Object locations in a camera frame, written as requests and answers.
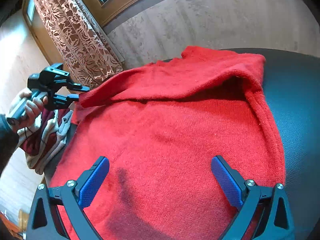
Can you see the white and maroon garment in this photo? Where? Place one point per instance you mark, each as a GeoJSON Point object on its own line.
{"type": "Point", "coordinates": [47, 140]}

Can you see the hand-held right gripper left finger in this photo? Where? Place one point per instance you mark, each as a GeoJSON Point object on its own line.
{"type": "Point", "coordinates": [92, 180]}

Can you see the red knitted sweater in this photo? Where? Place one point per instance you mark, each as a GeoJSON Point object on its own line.
{"type": "Point", "coordinates": [162, 130]}

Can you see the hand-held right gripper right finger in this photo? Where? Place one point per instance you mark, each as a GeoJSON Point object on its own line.
{"type": "Point", "coordinates": [226, 182]}

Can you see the person's left hand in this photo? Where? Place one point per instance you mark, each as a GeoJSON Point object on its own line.
{"type": "Point", "coordinates": [32, 110]}

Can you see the brown floral curtain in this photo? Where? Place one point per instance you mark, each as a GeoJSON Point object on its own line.
{"type": "Point", "coordinates": [75, 35]}

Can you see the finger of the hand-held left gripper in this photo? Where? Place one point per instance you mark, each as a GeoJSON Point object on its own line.
{"type": "Point", "coordinates": [80, 88]}
{"type": "Point", "coordinates": [70, 98]}

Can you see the wooden window sill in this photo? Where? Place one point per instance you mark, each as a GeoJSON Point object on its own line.
{"type": "Point", "coordinates": [135, 2]}

